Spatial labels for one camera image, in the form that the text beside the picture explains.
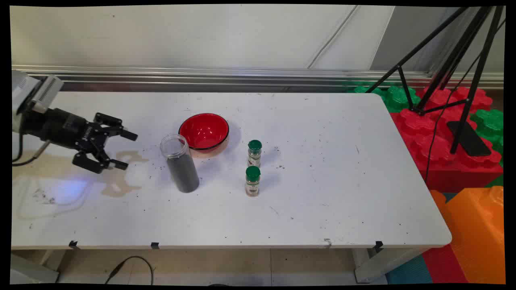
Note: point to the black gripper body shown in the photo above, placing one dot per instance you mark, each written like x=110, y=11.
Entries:
x=64, y=129

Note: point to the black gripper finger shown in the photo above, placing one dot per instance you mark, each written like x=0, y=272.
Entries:
x=92, y=161
x=111, y=123

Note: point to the clear jar of black seeds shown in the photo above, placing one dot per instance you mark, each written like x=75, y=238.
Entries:
x=183, y=173

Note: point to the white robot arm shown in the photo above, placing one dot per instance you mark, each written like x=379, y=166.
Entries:
x=20, y=88

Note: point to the red bowl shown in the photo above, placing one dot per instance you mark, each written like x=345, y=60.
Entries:
x=203, y=131

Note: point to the white table leg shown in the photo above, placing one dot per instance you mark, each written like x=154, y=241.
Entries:
x=32, y=270
x=375, y=266

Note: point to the green-lidded spice jar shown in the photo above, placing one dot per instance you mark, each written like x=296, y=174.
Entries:
x=252, y=181
x=254, y=153

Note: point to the green giant building block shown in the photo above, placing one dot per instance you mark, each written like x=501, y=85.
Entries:
x=397, y=98
x=489, y=123

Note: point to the black tripod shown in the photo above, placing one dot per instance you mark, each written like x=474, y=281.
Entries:
x=417, y=49

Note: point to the teal floor mat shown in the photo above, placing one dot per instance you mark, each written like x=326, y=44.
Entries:
x=409, y=272

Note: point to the red giant building block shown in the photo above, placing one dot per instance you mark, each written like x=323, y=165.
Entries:
x=447, y=169

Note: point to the black flat plate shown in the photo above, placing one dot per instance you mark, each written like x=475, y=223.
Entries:
x=469, y=141

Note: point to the red floor mat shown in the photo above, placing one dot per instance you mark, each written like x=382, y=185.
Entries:
x=443, y=266

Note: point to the orange giant building block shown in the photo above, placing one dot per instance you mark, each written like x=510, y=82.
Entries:
x=475, y=229

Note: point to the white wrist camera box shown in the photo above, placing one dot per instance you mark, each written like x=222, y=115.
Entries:
x=46, y=92

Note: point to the aluminium wall rail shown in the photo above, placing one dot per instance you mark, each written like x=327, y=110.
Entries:
x=201, y=74

